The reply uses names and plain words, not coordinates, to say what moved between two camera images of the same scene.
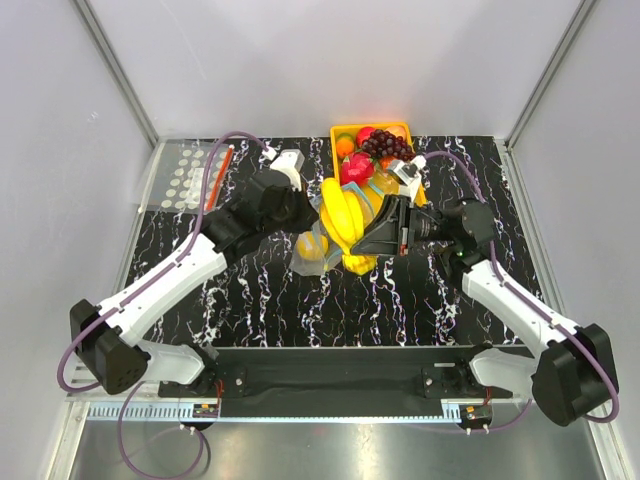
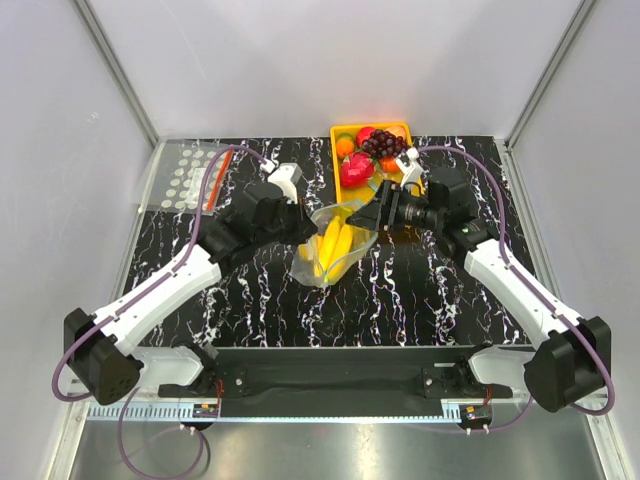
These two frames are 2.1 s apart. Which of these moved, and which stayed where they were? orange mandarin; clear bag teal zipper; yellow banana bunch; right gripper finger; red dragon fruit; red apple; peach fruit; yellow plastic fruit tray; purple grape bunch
Moved: right gripper finger; yellow banana bunch; clear bag teal zipper
Stayed: orange mandarin; purple grape bunch; peach fruit; yellow plastic fruit tray; red dragon fruit; red apple
